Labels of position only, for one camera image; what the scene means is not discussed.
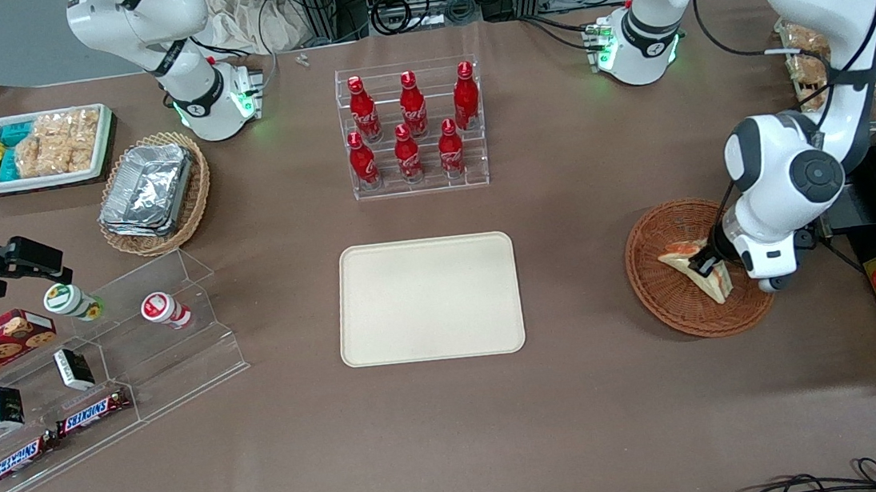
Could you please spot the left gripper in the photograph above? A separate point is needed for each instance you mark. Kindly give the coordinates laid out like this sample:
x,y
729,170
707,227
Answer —
x,y
717,242

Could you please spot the triangular sandwich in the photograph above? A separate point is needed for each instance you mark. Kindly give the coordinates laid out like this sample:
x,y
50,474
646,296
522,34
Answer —
x,y
680,255

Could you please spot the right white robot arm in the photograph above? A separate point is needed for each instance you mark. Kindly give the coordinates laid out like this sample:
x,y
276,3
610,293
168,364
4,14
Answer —
x,y
189,85

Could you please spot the brown wicker basket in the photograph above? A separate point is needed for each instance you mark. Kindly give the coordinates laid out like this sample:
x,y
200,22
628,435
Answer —
x,y
669,304

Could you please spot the light wicker basket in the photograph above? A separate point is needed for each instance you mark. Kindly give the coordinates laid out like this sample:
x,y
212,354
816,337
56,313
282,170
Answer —
x,y
196,197

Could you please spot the cream rectangular tray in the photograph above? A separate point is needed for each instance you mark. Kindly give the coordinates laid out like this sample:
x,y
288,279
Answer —
x,y
427,299

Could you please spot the green-lidded sunflower cup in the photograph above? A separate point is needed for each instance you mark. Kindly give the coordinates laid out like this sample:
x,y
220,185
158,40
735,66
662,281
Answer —
x,y
65,299

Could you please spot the white plastic snack bin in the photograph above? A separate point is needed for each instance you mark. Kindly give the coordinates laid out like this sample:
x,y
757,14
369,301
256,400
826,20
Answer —
x,y
46,181

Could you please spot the teal snack box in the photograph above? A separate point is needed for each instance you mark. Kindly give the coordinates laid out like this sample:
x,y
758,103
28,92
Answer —
x,y
9,164
15,134

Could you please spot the clear rice cracker bag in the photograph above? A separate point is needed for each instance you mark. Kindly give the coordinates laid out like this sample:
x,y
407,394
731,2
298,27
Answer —
x,y
43,151
84,135

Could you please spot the small black snack box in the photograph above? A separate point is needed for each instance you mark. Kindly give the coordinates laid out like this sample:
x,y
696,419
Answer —
x,y
74,369
3,407

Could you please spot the stacked foil containers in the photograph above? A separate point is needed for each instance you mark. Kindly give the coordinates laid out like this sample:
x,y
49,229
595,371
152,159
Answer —
x,y
147,189

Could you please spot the red-lidded yogurt cup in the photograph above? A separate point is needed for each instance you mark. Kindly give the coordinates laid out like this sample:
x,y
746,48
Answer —
x,y
163,309

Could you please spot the Snickers chocolate bar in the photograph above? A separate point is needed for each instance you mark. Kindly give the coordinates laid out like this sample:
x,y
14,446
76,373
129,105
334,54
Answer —
x,y
21,461
94,412

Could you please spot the clear acrylic stepped shelf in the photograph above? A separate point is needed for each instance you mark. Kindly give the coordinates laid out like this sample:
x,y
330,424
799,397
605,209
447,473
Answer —
x,y
168,368

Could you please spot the clear bagged snack pack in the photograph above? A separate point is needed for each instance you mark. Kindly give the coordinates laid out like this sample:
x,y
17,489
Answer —
x,y
805,70

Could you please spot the red cola bottle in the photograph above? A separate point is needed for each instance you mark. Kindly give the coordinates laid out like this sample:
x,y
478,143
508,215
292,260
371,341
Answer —
x,y
362,163
407,155
413,108
364,112
465,97
450,150

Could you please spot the clear acrylic bottle rack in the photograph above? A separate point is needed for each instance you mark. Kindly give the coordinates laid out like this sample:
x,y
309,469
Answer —
x,y
416,188

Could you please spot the white cloth bag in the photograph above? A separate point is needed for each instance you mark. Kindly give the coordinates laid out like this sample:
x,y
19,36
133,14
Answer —
x,y
247,19

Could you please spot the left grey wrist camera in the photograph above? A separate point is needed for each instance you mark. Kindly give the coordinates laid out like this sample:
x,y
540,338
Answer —
x,y
775,283

